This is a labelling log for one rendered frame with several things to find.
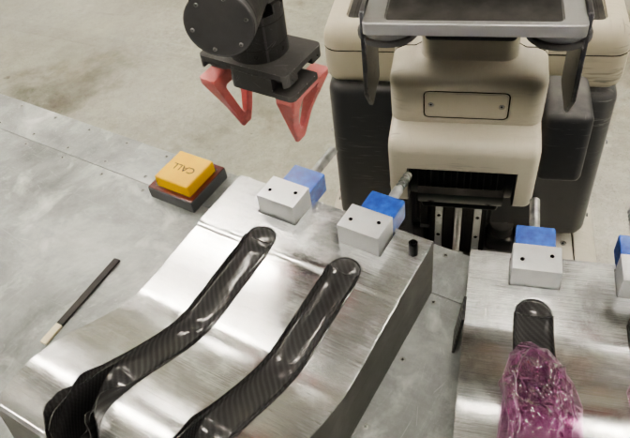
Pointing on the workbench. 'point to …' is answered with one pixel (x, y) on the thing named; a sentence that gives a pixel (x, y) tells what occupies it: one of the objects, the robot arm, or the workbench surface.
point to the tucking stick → (79, 302)
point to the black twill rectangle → (458, 324)
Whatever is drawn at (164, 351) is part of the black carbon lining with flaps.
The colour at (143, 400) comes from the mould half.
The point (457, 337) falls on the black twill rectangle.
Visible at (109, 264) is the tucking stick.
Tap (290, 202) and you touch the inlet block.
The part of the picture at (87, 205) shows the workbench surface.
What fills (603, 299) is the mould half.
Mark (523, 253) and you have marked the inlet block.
